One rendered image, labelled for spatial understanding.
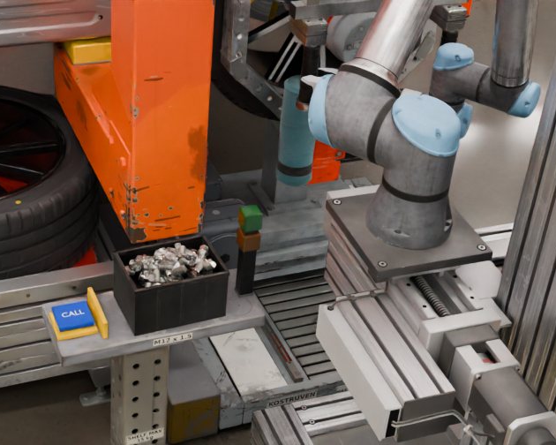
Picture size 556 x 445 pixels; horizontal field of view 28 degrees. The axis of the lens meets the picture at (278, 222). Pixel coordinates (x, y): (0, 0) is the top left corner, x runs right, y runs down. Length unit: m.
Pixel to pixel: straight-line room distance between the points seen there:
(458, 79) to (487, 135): 1.76
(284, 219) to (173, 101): 0.87
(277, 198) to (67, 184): 0.68
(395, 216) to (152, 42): 0.58
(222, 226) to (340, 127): 0.82
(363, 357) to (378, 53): 0.52
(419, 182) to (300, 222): 1.17
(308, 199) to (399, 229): 1.17
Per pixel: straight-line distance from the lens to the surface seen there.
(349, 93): 1.88
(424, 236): 1.90
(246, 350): 2.78
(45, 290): 2.47
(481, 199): 3.64
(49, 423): 2.70
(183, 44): 2.15
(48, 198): 2.53
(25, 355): 2.57
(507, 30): 2.12
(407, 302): 1.88
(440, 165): 1.84
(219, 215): 2.66
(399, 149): 1.83
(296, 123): 2.56
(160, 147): 2.24
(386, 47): 1.92
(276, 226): 2.96
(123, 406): 2.38
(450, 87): 2.27
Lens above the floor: 1.90
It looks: 34 degrees down
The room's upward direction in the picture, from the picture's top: 6 degrees clockwise
